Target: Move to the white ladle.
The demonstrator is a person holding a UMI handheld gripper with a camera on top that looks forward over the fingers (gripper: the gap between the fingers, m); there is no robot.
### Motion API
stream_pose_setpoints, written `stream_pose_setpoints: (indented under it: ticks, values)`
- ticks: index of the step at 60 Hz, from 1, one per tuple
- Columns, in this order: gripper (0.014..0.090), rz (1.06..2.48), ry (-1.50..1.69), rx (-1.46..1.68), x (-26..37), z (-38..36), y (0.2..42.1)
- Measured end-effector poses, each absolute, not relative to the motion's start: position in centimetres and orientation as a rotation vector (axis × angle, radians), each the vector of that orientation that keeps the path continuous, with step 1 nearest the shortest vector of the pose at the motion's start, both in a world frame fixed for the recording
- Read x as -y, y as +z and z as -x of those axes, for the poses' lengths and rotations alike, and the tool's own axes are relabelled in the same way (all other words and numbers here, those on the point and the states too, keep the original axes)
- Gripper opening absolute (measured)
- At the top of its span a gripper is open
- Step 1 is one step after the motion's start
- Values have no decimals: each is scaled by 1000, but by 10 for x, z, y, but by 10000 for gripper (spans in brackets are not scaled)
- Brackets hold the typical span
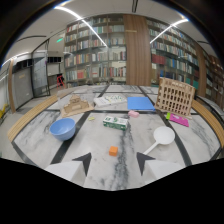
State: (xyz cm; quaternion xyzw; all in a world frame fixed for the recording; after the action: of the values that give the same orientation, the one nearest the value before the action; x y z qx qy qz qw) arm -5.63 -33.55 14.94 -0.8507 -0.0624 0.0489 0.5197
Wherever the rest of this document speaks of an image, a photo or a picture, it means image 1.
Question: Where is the white ladle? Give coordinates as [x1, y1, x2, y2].
[142, 125, 176, 156]

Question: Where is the blue bowl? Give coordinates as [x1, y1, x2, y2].
[49, 117, 77, 142]

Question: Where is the orange cube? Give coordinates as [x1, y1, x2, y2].
[108, 145, 119, 157]

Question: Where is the pink small object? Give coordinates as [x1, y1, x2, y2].
[127, 110, 141, 119]

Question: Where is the green white carton box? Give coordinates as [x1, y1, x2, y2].
[102, 115, 129, 131]

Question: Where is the wooden bench edge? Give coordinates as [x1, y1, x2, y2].
[6, 94, 59, 144]
[191, 98, 224, 149]

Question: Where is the wooden castle model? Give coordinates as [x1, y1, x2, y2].
[60, 93, 96, 119]

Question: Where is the blue folder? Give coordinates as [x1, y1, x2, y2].
[126, 96, 157, 112]

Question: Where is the wooden lattice building model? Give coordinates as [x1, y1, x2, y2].
[154, 76, 197, 120]

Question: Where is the red stool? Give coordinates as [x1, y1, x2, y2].
[55, 74, 67, 89]

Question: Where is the glass door partition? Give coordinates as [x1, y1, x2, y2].
[31, 39, 52, 99]

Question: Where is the wooden wall column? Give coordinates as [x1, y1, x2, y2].
[122, 13, 153, 87]

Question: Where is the large bookshelf wall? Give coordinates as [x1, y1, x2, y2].
[63, 13, 214, 91]

